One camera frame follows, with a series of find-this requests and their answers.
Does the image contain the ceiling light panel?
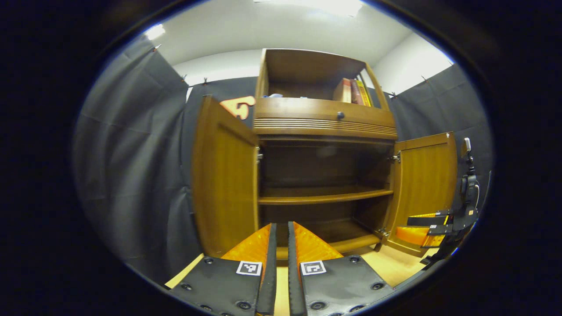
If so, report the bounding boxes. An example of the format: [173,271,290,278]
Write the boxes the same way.
[145,23,166,41]

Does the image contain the wooden shoe cabinet door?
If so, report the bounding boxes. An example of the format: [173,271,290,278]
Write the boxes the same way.
[383,132,458,257]
[192,95,260,259]

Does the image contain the red and white book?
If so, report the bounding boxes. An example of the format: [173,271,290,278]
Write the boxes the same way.
[332,78,352,103]

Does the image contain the wooden inner shelf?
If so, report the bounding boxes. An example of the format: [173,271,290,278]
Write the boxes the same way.
[258,187,394,205]

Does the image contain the yellow book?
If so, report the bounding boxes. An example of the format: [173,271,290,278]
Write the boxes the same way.
[355,79,373,107]

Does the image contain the wooden double-door shoe cabinet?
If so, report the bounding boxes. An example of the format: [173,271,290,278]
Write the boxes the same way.
[192,48,458,259]

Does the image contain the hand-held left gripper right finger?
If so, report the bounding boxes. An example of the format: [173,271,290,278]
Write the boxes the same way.
[288,222,396,316]

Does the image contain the maroon book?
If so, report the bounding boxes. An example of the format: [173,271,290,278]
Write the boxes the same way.
[349,79,364,105]

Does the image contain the black backdrop cloth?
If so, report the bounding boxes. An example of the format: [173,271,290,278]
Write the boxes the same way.
[72,35,494,284]

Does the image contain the wooden cabinet drawer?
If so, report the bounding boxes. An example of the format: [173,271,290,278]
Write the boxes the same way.
[253,97,398,141]

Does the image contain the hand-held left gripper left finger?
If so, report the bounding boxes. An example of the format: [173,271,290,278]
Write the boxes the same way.
[169,223,278,316]

